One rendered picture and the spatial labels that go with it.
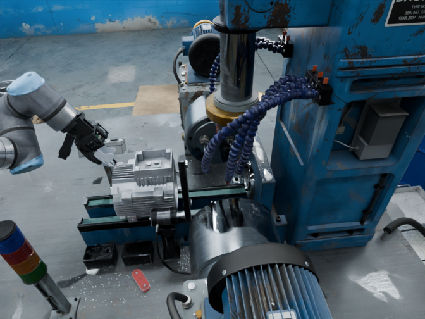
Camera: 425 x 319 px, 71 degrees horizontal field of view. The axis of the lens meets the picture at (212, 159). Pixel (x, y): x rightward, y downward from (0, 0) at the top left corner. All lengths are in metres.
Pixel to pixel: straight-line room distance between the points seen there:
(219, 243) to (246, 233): 0.07
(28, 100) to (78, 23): 5.74
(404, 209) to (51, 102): 1.87
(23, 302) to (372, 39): 1.22
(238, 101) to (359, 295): 0.73
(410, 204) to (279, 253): 1.71
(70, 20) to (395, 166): 6.27
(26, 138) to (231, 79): 0.61
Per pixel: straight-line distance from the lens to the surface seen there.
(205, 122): 1.15
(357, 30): 0.69
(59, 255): 1.28
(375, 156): 0.94
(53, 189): 1.55
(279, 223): 1.08
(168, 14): 6.39
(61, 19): 6.74
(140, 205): 1.00
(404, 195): 2.18
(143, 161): 1.03
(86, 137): 1.01
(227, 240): 0.73
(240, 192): 1.17
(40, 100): 0.97
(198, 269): 0.76
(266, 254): 0.47
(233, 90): 0.81
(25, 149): 1.00
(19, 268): 0.90
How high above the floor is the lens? 1.76
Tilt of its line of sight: 40 degrees down
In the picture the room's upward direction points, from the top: 2 degrees counter-clockwise
